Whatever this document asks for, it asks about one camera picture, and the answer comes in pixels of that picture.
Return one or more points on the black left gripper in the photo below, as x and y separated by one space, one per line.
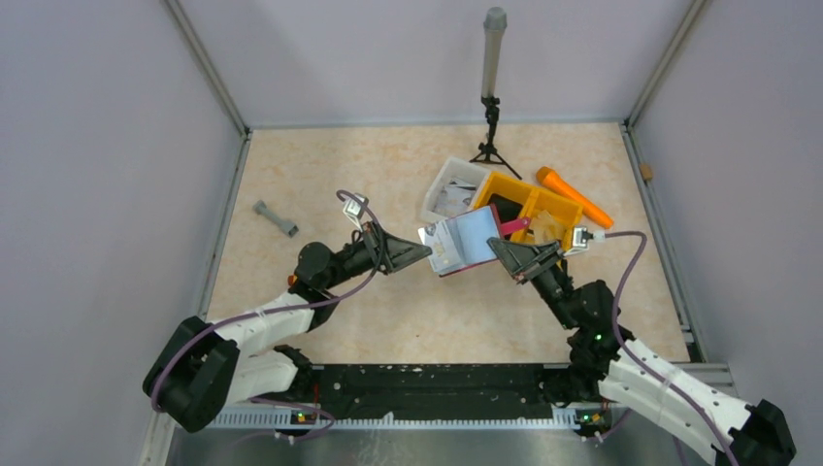
378 248

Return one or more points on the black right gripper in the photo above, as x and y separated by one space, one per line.
539 267

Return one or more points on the red card holder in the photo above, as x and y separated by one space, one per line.
460 242

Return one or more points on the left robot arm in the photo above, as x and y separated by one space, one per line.
207 365

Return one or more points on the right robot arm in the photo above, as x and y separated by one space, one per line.
609 360

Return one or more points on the tan cards in bin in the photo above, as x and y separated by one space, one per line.
545 228

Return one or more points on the cards in white bin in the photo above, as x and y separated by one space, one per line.
454 199

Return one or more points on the black block in bin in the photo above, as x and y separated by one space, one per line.
507 209

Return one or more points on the yellow plastic bin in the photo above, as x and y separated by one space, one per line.
533 199

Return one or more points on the orange plastic carrot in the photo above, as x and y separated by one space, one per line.
550 179

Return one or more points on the white plastic bin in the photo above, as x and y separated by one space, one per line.
453 170

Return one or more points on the black mini tripod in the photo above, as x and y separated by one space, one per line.
487 151

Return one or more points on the grey plastic connector piece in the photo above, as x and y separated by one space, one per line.
287 227

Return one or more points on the grey tube on tripod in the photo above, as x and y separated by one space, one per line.
494 27

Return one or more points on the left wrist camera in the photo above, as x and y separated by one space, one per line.
353 208

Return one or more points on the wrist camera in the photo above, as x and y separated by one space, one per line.
581 239
353 208

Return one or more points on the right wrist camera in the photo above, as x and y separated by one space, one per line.
581 239

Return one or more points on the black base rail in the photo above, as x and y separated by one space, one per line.
439 391

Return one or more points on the small tan wall object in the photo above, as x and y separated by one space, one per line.
646 172

